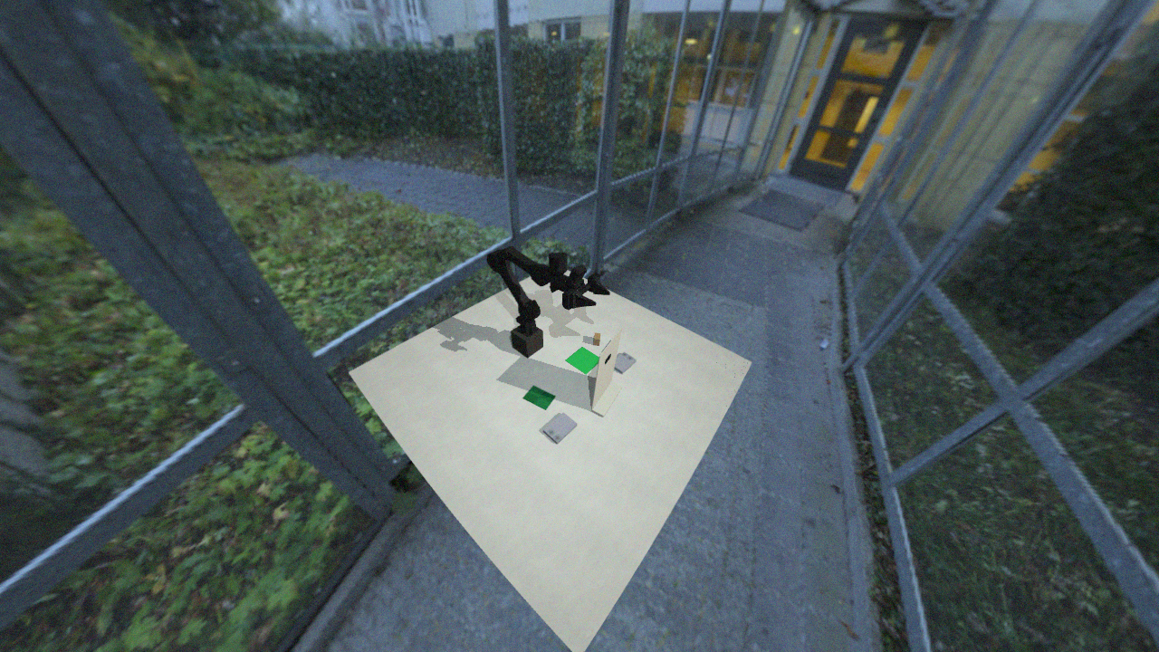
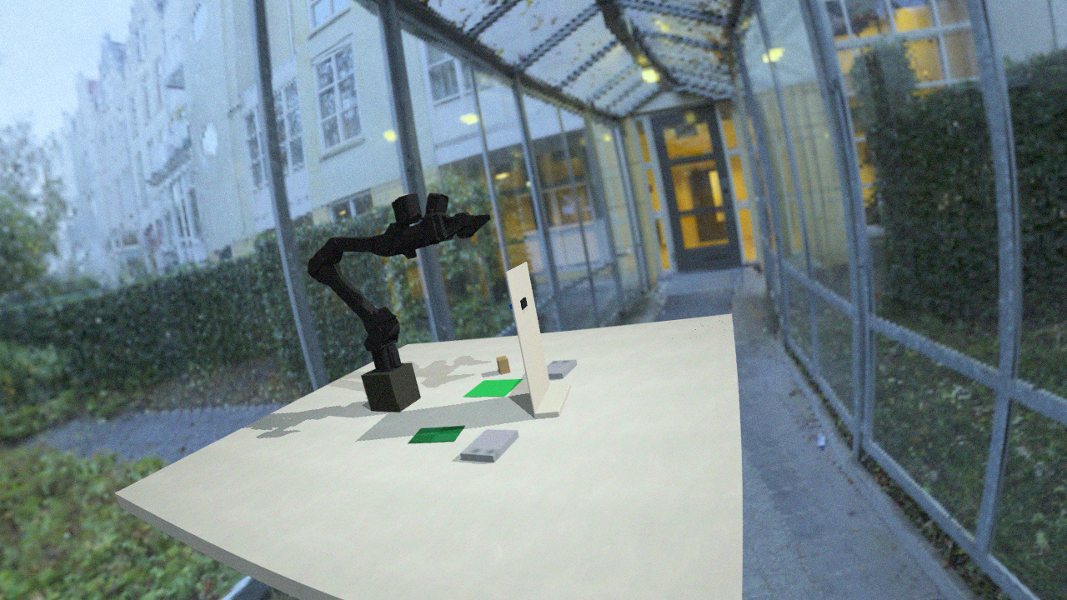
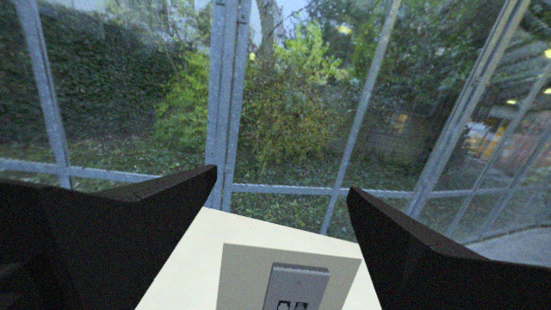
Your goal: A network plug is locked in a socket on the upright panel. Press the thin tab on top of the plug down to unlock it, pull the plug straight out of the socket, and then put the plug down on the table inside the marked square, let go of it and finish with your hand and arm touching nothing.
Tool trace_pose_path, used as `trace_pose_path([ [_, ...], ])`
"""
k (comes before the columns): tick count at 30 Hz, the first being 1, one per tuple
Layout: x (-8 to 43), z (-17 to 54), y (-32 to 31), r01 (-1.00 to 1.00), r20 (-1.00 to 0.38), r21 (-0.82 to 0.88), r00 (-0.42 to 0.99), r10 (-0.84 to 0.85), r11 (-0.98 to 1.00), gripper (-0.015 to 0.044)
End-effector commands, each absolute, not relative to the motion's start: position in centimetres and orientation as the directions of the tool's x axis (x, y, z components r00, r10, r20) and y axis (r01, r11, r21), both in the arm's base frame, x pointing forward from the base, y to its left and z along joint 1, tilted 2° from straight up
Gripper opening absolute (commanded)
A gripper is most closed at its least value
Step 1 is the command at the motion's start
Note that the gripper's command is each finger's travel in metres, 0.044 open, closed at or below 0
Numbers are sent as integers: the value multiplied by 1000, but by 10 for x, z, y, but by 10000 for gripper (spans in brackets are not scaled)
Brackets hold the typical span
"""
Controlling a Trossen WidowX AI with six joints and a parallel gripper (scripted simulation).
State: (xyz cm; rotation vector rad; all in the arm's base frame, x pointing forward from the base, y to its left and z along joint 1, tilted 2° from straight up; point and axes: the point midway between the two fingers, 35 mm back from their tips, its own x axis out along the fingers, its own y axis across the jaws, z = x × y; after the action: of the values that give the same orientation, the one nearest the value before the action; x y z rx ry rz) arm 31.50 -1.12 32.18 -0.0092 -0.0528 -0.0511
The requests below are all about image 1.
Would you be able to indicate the beige flat panel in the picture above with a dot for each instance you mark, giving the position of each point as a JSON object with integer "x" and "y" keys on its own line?
{"x": 605, "y": 389}

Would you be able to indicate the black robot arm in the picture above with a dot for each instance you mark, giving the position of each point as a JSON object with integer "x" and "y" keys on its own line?
{"x": 499, "y": 261}

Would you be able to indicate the green square marking on table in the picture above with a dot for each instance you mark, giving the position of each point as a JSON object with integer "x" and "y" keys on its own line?
{"x": 583, "y": 360}

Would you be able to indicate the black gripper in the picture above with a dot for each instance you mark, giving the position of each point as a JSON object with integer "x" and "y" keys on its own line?
{"x": 573, "y": 298}

